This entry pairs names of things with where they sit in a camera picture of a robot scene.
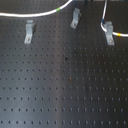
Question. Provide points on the middle grey cable clip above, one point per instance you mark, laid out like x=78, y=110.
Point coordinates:
x=76, y=18

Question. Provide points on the grey cable clip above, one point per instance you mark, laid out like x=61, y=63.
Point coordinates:
x=109, y=32
x=76, y=18
x=29, y=31

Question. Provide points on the left grey cable clip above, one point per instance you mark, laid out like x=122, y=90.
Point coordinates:
x=29, y=31

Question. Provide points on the right grey cable clip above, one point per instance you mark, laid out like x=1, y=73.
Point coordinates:
x=109, y=32

